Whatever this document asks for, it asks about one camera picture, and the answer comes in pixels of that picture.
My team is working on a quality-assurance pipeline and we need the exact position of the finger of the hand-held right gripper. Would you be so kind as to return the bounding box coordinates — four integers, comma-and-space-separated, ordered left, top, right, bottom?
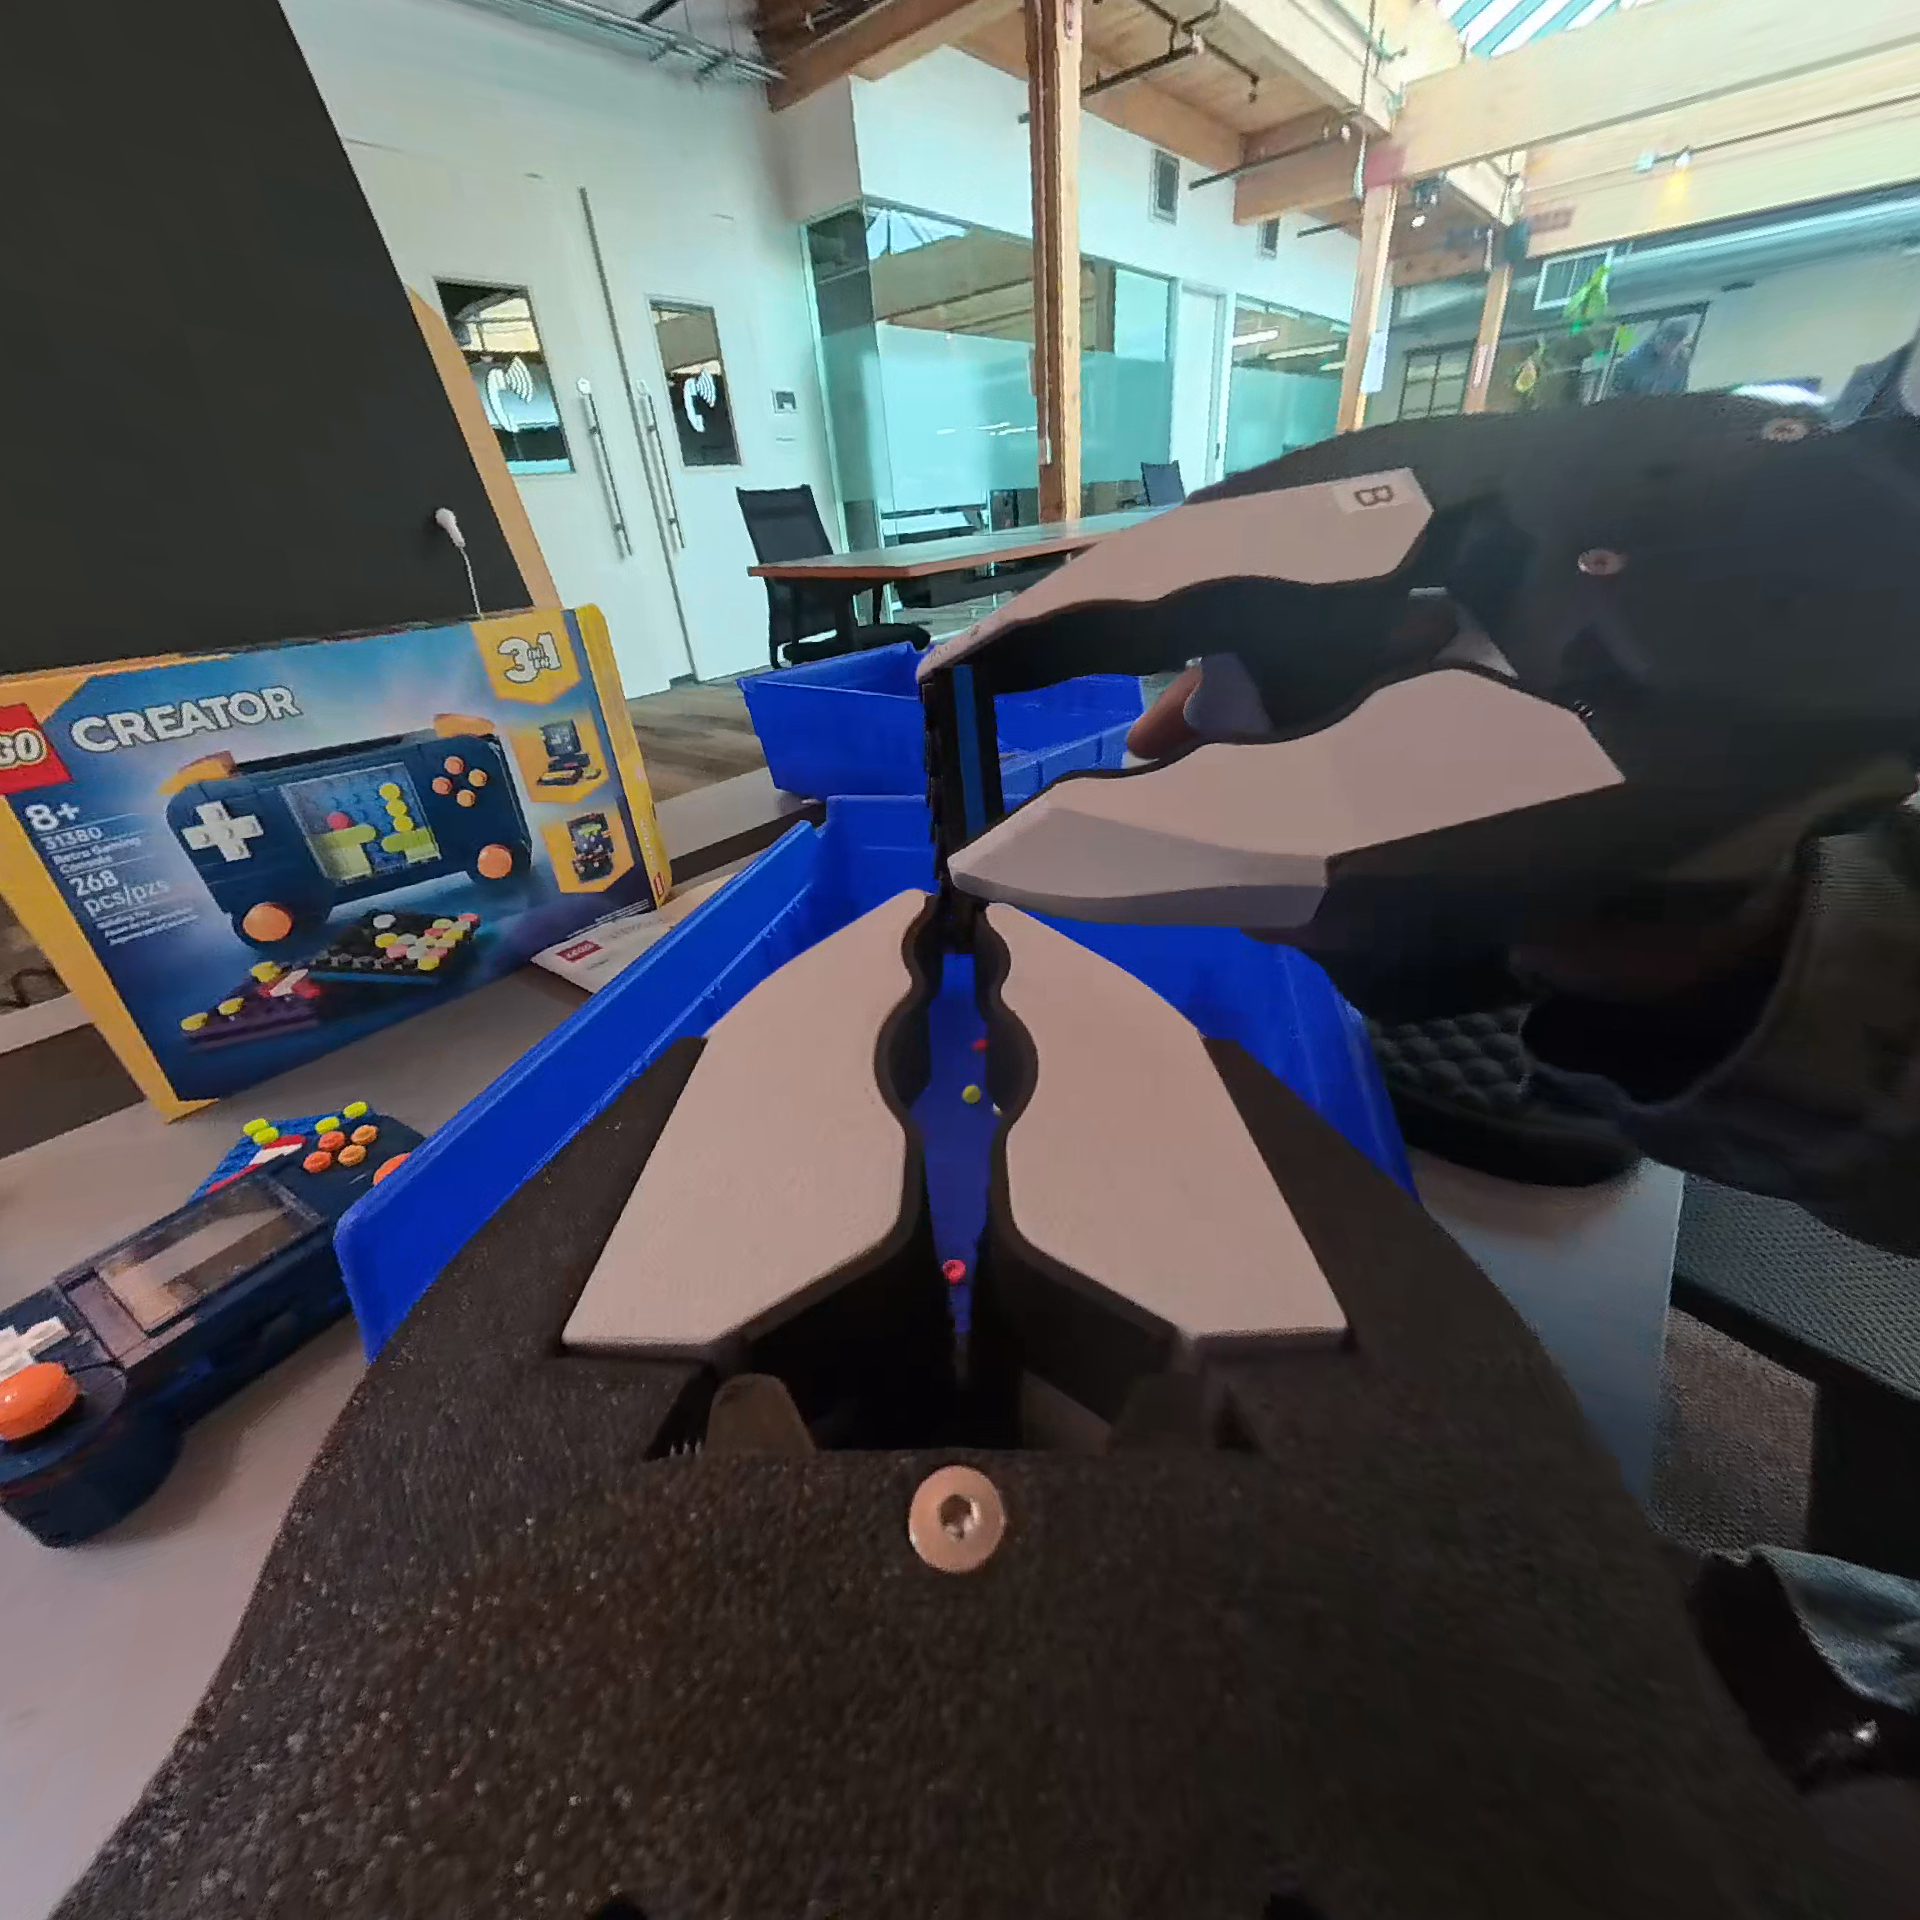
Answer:
914, 468, 1452, 688
948, 668, 1633, 934

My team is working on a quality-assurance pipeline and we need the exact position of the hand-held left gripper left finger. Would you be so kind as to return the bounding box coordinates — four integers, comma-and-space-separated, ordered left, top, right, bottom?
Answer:
563, 886, 930, 1360

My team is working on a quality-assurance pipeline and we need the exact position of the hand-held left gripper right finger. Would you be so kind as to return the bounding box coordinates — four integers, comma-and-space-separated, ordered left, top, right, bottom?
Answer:
984, 903, 1353, 1360

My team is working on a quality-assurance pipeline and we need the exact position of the blue plastic bin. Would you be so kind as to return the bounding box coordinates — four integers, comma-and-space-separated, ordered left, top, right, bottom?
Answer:
333, 796, 1420, 1360
738, 644, 1146, 821

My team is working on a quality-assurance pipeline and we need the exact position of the black and blue brick plate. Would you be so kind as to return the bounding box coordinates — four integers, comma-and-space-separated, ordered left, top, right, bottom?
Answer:
920, 660, 1005, 934

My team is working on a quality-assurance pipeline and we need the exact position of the person's right hand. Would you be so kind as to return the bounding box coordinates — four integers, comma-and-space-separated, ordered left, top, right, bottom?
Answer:
1125, 662, 1205, 760

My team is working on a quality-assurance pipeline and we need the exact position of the group of small round studs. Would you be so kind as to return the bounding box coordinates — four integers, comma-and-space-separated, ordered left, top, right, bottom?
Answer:
935, 1031, 993, 1292

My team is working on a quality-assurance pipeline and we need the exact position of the long wooden desk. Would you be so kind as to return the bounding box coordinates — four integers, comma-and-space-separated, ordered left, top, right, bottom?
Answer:
748, 502, 1192, 605

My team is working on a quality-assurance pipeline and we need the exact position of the white instruction booklet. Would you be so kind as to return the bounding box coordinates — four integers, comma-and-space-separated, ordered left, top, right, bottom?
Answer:
532, 878, 731, 992

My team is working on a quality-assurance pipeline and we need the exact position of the black honeycomb pad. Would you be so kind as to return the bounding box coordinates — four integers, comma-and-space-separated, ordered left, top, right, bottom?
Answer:
1359, 1002, 1645, 1189

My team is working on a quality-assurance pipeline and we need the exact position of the black office chair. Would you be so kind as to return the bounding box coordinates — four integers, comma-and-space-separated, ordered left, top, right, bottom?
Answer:
735, 482, 889, 672

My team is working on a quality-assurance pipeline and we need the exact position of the blue yellow toy box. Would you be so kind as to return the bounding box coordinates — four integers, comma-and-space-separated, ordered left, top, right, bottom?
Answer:
0, 603, 675, 1125

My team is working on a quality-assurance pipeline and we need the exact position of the blue brick game console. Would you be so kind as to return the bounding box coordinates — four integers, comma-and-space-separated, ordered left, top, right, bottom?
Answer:
0, 1102, 427, 1552

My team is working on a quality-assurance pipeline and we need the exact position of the black divider panel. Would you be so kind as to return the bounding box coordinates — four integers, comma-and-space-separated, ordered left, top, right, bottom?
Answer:
0, 0, 537, 678

